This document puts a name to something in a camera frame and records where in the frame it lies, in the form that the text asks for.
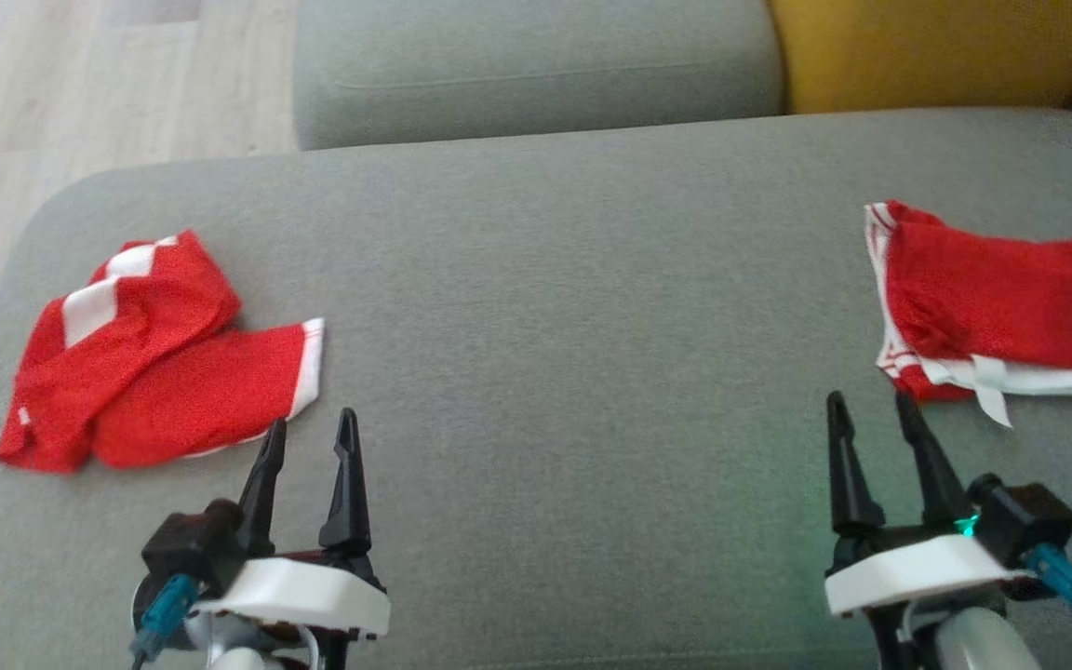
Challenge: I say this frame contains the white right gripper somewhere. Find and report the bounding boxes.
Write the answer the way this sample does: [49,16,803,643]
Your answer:
[822,390,1040,621]

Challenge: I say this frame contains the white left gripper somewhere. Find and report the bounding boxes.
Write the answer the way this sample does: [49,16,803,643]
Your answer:
[189,407,392,644]

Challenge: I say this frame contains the red white sports shorts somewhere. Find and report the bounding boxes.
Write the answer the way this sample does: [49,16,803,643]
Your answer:
[0,230,327,475]

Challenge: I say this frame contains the red white basketball jersey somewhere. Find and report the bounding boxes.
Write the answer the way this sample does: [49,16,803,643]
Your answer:
[863,199,1072,430]

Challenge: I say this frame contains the grey fabric sofa seat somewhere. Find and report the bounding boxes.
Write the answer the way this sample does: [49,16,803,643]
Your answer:
[0,106,1072,670]

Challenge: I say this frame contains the grey fabric sofa cushion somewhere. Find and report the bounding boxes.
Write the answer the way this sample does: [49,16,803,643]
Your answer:
[293,0,787,152]

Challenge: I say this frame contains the blue plug left camera cable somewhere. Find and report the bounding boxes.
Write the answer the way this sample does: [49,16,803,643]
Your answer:
[129,571,201,670]

